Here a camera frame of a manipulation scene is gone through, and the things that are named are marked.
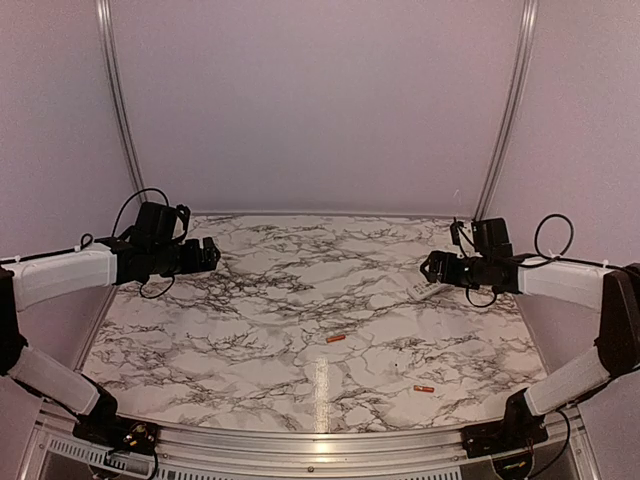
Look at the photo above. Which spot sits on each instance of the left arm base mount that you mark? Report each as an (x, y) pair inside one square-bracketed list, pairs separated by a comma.
[(121, 435)]

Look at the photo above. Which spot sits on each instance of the white remote control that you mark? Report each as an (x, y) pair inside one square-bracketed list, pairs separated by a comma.
[(424, 290)]

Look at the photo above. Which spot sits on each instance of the orange battery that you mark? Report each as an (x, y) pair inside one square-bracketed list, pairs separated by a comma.
[(335, 338), (423, 389)]

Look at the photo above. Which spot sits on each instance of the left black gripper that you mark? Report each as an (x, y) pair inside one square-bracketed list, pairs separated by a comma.
[(195, 263)]

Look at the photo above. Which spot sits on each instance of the left aluminium frame post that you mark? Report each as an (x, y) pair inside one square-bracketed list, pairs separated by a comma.
[(107, 37)]

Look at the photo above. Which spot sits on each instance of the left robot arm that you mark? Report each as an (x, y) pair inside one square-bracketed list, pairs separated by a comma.
[(27, 281)]

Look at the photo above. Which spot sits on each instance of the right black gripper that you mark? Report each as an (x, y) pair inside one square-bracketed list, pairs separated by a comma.
[(448, 275)]

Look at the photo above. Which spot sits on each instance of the aluminium frame post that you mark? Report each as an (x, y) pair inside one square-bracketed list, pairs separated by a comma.
[(107, 37), (515, 91)]

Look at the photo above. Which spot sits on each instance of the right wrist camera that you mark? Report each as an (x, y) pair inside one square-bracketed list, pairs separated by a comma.
[(489, 238)]

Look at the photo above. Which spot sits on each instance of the front aluminium rail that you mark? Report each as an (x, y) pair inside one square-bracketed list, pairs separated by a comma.
[(187, 452)]

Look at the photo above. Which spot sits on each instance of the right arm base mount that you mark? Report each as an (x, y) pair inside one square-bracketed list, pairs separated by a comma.
[(493, 438)]

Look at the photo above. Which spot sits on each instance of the right aluminium frame post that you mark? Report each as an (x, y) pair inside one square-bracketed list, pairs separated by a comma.
[(515, 91)]

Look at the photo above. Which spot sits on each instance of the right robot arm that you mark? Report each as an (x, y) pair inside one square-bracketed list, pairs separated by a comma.
[(612, 293)]

